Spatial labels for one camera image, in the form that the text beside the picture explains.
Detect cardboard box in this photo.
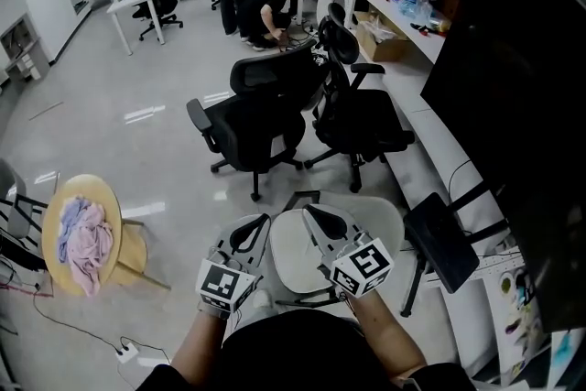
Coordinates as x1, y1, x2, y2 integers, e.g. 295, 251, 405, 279
355, 19, 413, 63

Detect pale grey fabric chair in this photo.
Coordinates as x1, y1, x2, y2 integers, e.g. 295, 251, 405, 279
272, 190, 434, 320

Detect person's black shirt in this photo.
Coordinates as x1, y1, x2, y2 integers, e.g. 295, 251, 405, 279
136, 309, 477, 391

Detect pink and purple cloth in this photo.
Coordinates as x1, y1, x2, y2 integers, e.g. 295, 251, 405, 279
57, 195, 114, 298

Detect person's right forearm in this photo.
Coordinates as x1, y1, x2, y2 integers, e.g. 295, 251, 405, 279
352, 288, 429, 381

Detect large black monitor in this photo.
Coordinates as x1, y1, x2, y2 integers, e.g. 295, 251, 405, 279
419, 0, 586, 333

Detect round wooden side table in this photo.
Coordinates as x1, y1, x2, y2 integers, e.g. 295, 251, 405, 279
40, 173, 171, 298

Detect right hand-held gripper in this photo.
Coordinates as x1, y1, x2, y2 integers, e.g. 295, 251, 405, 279
300, 202, 396, 300

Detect white power strip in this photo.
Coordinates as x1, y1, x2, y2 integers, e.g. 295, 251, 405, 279
114, 342, 139, 364

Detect blue fluffy duster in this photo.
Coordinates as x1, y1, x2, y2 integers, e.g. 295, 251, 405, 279
551, 328, 576, 365

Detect white cloth garment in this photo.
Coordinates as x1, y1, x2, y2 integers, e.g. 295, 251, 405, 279
268, 208, 342, 295

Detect person's left forearm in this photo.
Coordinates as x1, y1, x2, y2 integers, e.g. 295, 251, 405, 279
168, 310, 230, 381

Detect grey drawer cabinet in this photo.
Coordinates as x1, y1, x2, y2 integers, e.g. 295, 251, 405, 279
0, 11, 51, 81

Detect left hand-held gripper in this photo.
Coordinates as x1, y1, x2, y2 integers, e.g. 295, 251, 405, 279
194, 212, 273, 321

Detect person's left white shoe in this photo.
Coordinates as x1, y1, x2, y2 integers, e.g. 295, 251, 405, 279
252, 288, 275, 310

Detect black stand tray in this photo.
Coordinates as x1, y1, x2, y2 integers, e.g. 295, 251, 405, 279
402, 191, 481, 294

